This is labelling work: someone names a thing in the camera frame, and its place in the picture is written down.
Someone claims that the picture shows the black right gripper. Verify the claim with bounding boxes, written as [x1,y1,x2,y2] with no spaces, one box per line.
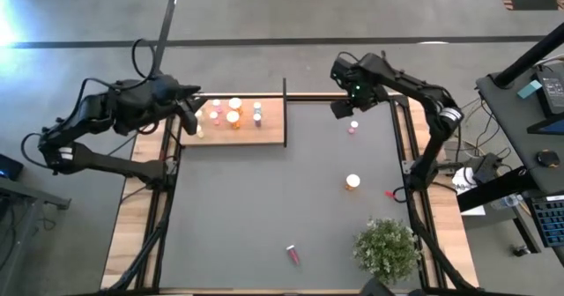
[330,57,381,120]

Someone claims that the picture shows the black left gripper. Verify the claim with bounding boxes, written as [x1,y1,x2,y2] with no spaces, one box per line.
[165,83,208,137]

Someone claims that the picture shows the grey table mat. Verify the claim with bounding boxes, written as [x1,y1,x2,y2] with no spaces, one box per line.
[158,100,424,291]

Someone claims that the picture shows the white paper sheet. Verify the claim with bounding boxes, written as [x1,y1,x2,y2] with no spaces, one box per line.
[451,167,486,217]

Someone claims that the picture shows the black power supply box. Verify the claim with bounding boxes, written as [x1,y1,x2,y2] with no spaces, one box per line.
[473,152,503,185]

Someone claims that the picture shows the potted green plant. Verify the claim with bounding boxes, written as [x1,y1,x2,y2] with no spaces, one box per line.
[352,217,422,287]

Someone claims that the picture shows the dark grey desk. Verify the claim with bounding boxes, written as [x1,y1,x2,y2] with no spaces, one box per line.
[475,62,564,196]

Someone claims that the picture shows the grey side desk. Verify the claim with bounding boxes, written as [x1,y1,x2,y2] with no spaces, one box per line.
[0,175,72,296]

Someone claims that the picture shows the black desk leg foot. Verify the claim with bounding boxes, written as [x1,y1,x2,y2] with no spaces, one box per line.
[456,166,543,255]

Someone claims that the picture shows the small teal box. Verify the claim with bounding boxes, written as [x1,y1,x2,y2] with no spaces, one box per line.
[516,79,543,100]

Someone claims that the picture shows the black vertical pole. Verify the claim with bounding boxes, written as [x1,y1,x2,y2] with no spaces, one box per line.
[493,22,564,88]

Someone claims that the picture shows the black computer tower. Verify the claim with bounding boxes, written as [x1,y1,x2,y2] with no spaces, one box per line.
[0,153,26,182]

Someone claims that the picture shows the clear plastic water bottle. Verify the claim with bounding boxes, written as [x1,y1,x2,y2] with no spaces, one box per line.
[490,194,521,211]

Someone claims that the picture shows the black power adapter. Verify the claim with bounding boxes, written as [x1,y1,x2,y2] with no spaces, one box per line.
[535,70,564,116]

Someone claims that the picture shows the black computer mouse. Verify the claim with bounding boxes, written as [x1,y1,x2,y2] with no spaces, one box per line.
[536,149,560,168]

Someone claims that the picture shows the backlit keyboard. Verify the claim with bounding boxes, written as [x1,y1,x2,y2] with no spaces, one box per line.
[526,194,564,248]

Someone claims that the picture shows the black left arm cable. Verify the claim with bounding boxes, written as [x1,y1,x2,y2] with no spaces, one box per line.
[81,38,158,93]

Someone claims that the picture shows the black aluminium table frame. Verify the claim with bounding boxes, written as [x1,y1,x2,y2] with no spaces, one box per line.
[100,91,481,296]

